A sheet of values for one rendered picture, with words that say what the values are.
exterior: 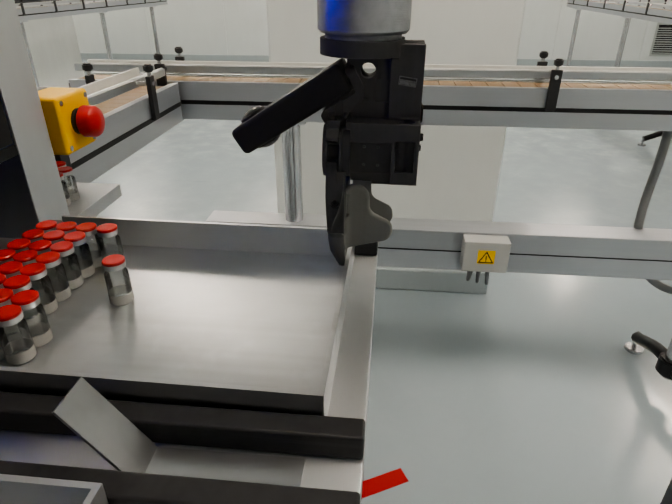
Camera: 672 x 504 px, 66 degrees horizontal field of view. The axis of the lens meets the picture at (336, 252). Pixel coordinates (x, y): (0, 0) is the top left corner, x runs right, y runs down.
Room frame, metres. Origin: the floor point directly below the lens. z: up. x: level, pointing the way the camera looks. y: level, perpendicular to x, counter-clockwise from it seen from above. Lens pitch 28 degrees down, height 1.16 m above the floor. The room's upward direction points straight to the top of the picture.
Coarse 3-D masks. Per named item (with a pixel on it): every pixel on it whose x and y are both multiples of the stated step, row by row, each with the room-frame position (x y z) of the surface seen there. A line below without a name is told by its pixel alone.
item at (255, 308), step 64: (128, 256) 0.52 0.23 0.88; (192, 256) 0.52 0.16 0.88; (256, 256) 0.52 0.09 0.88; (320, 256) 0.52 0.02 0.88; (64, 320) 0.39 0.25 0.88; (128, 320) 0.39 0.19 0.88; (192, 320) 0.39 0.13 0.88; (256, 320) 0.39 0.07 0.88; (320, 320) 0.39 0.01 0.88; (0, 384) 0.29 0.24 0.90; (64, 384) 0.28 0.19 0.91; (128, 384) 0.27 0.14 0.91; (192, 384) 0.27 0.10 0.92; (256, 384) 0.31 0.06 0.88; (320, 384) 0.27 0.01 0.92
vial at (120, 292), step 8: (104, 272) 0.42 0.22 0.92; (112, 272) 0.42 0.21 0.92; (120, 272) 0.42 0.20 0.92; (128, 272) 0.43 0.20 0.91; (112, 280) 0.41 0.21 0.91; (120, 280) 0.42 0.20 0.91; (128, 280) 0.42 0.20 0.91; (112, 288) 0.41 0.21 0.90; (120, 288) 0.42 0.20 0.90; (128, 288) 0.42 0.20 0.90; (112, 296) 0.41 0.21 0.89; (120, 296) 0.41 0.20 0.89; (128, 296) 0.42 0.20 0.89; (112, 304) 0.42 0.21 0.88; (120, 304) 0.41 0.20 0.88
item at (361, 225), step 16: (352, 192) 0.44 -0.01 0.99; (368, 192) 0.44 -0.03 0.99; (352, 208) 0.44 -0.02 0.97; (368, 208) 0.44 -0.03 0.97; (352, 224) 0.44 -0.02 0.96; (368, 224) 0.44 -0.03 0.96; (384, 224) 0.44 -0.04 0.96; (336, 240) 0.43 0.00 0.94; (352, 240) 0.44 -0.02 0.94; (368, 240) 0.44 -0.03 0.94; (336, 256) 0.45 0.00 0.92
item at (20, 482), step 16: (0, 480) 0.19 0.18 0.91; (16, 480) 0.19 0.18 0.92; (32, 480) 0.19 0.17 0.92; (48, 480) 0.19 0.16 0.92; (64, 480) 0.19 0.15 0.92; (0, 496) 0.20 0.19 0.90; (16, 496) 0.19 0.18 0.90; (32, 496) 0.19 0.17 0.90; (48, 496) 0.19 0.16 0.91; (64, 496) 0.19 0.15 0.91; (80, 496) 0.19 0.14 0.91; (96, 496) 0.19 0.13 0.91
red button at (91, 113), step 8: (80, 112) 0.66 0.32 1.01; (88, 112) 0.66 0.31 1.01; (96, 112) 0.67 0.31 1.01; (80, 120) 0.66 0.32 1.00; (88, 120) 0.66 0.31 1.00; (96, 120) 0.67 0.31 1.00; (104, 120) 0.69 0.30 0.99; (80, 128) 0.66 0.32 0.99; (88, 128) 0.66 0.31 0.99; (96, 128) 0.66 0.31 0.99; (88, 136) 0.66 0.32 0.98; (96, 136) 0.67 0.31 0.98
